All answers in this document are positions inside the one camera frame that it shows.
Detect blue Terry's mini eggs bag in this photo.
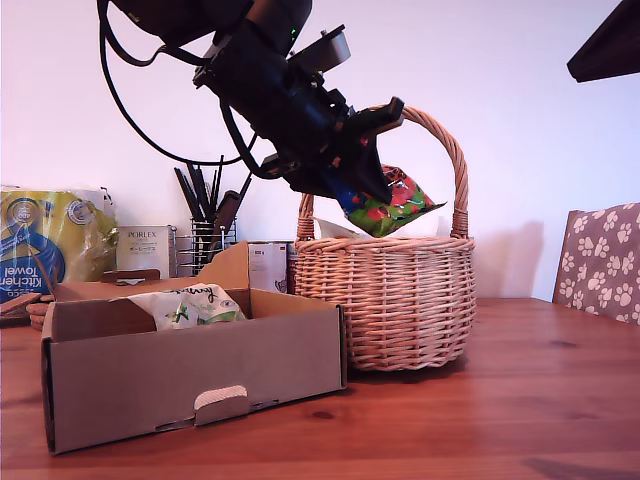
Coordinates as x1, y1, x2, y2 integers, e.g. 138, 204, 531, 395
335, 163, 449, 239

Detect white red Maltesers bag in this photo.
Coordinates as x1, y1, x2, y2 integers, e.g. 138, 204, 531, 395
313, 216, 372, 240

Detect white Galaxy egg bag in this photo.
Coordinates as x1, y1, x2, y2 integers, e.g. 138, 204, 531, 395
124, 282, 248, 331

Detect white Porlex box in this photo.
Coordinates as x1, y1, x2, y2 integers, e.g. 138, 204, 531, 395
115, 225, 177, 280

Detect brown cardboard box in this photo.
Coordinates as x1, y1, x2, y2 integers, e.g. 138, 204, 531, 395
40, 241, 348, 455

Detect black chopstick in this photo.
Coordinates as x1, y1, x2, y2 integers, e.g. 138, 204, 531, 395
172, 167, 204, 225
184, 159, 209, 224
231, 173, 253, 209
211, 155, 225, 221

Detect tin can white label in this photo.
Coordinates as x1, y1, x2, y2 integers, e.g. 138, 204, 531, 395
248, 241, 294, 296

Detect chair with paw print cover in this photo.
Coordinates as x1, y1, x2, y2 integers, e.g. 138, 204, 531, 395
552, 202, 640, 327

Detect yellow blue kitchen towel pack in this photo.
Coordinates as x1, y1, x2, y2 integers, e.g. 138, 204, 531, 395
0, 187, 120, 306

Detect round cork coaster stack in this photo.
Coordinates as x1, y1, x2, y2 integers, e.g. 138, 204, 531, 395
27, 304, 51, 330

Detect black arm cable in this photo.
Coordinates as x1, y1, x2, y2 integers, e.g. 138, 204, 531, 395
222, 99, 281, 180
98, 0, 251, 166

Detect brown handled utensil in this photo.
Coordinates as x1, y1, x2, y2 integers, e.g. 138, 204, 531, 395
212, 191, 242, 249

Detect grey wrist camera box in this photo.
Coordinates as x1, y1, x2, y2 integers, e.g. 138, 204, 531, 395
288, 23, 353, 75

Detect woven wicker basket with handle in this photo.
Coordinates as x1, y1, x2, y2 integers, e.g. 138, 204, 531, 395
293, 105, 477, 372

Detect wire utensil holder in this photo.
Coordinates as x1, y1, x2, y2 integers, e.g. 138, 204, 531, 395
174, 219, 239, 277

